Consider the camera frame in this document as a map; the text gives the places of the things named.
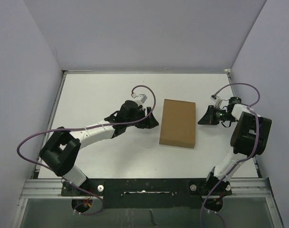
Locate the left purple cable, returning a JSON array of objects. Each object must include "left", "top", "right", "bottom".
[{"left": 16, "top": 85, "right": 157, "bottom": 216}]

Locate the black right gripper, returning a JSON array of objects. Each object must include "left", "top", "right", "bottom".
[{"left": 198, "top": 105, "right": 237, "bottom": 125}]

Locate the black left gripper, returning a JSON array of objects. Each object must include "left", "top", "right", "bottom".
[{"left": 125, "top": 106, "right": 158, "bottom": 128}]

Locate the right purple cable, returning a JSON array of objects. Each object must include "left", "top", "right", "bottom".
[{"left": 200, "top": 82, "right": 261, "bottom": 228}]

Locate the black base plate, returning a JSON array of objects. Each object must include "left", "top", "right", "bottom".
[{"left": 61, "top": 178, "right": 232, "bottom": 209}]

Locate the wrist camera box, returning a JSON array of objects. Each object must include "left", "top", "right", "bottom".
[
  {"left": 211, "top": 95, "right": 223, "bottom": 109},
  {"left": 131, "top": 93, "right": 147, "bottom": 105}
]

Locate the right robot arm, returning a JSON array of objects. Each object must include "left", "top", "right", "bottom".
[{"left": 198, "top": 95, "right": 272, "bottom": 194}]

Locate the purple cable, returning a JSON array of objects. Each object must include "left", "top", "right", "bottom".
[
  {"left": 16, "top": 85, "right": 157, "bottom": 216},
  {"left": 200, "top": 82, "right": 261, "bottom": 228}
]

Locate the brown cardboard box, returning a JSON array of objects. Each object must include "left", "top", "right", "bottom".
[{"left": 159, "top": 99, "right": 196, "bottom": 148}]

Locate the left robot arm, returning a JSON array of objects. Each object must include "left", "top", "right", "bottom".
[{"left": 39, "top": 100, "right": 159, "bottom": 195}]

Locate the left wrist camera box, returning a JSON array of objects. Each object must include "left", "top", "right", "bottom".
[{"left": 131, "top": 93, "right": 147, "bottom": 105}]

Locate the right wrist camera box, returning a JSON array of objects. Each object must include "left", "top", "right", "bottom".
[{"left": 211, "top": 95, "right": 223, "bottom": 109}]

